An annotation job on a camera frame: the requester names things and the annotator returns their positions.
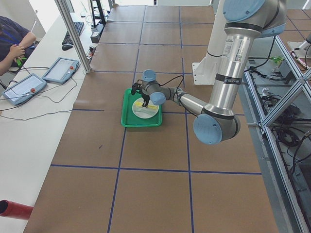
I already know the green plastic tray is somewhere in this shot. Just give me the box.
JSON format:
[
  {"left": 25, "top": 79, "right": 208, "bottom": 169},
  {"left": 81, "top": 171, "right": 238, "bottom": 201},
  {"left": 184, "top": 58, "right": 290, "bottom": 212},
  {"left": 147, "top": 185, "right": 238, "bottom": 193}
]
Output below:
[{"left": 121, "top": 88, "right": 162, "bottom": 127}]

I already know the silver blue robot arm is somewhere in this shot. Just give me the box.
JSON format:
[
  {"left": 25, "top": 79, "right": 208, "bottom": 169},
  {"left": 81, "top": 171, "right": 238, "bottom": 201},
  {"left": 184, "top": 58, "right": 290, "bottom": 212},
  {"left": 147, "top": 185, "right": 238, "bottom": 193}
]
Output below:
[{"left": 131, "top": 0, "right": 287, "bottom": 145}]

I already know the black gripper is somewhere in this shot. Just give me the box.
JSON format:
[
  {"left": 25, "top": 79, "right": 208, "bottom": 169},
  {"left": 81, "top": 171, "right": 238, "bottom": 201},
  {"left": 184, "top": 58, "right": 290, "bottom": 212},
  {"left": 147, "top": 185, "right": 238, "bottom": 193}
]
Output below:
[{"left": 131, "top": 83, "right": 149, "bottom": 107}]

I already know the red cylinder tube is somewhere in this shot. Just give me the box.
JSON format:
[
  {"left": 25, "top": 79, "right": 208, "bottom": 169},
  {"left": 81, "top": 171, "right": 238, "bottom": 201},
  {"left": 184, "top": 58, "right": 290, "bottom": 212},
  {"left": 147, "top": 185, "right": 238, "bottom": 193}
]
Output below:
[{"left": 0, "top": 200, "right": 33, "bottom": 220}]

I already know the aluminium frame post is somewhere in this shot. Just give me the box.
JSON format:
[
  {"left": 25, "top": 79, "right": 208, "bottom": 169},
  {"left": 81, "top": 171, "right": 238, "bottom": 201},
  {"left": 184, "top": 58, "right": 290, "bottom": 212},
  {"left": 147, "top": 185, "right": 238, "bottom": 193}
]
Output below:
[{"left": 55, "top": 0, "right": 91, "bottom": 74}]

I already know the near teach pendant tablet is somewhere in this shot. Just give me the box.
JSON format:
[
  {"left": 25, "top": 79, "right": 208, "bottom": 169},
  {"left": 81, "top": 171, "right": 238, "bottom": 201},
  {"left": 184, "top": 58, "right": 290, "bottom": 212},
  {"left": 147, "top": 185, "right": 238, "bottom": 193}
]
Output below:
[{"left": 2, "top": 74, "right": 47, "bottom": 105}]

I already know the teach pendant tablet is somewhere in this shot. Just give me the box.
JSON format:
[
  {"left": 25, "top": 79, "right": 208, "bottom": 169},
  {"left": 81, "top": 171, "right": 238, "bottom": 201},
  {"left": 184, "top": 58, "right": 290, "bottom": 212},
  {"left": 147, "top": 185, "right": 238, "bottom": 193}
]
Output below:
[
  {"left": 2, "top": 74, "right": 47, "bottom": 105},
  {"left": 42, "top": 57, "right": 80, "bottom": 84}
]

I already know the aluminium frame rail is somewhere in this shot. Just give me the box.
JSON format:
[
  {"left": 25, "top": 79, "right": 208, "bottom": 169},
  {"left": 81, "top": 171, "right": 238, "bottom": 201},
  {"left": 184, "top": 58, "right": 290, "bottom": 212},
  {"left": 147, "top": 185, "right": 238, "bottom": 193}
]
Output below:
[{"left": 244, "top": 36, "right": 311, "bottom": 233}]

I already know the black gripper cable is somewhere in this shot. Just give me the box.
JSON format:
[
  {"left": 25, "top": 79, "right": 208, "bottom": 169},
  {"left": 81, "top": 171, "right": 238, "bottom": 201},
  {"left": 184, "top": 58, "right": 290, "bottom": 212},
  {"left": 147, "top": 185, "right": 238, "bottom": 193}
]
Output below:
[{"left": 159, "top": 75, "right": 184, "bottom": 90}]

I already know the far teach pendant tablet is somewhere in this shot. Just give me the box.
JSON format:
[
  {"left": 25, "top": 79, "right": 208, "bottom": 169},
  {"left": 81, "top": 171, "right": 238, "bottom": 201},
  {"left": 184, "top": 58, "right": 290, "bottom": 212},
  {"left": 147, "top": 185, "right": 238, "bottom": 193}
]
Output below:
[{"left": 42, "top": 57, "right": 80, "bottom": 84}]

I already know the black keyboard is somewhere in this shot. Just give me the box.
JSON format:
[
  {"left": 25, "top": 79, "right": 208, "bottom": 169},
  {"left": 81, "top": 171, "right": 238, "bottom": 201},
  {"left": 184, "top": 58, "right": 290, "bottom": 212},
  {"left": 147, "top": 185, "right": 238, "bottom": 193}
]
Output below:
[{"left": 61, "top": 21, "right": 85, "bottom": 45}]

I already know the black computer mouse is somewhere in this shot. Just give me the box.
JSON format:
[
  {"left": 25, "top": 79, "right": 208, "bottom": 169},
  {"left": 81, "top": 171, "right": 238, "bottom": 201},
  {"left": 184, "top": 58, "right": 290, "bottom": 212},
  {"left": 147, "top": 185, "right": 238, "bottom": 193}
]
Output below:
[{"left": 62, "top": 43, "right": 73, "bottom": 51}]

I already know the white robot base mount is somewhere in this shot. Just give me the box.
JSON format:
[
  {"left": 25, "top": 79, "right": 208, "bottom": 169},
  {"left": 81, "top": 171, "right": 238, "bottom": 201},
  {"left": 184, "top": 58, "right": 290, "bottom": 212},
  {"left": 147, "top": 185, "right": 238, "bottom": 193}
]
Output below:
[{"left": 192, "top": 0, "right": 226, "bottom": 85}]

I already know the yellow plastic spoon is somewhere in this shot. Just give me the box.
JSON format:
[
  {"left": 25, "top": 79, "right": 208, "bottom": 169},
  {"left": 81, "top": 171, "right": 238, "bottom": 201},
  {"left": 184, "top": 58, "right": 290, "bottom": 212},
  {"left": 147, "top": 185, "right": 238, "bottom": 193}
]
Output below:
[{"left": 134, "top": 102, "right": 159, "bottom": 110}]

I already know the white round plate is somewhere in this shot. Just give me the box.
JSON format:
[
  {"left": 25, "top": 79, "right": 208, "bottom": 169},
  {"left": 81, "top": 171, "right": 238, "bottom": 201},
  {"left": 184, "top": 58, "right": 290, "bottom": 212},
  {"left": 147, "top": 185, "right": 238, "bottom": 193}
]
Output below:
[{"left": 132, "top": 98, "right": 159, "bottom": 119}]

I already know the seated person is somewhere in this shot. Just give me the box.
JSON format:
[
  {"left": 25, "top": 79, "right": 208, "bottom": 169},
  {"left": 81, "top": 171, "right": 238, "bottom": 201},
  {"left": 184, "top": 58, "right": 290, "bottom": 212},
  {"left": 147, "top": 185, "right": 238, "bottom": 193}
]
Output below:
[{"left": 0, "top": 16, "right": 36, "bottom": 75}]

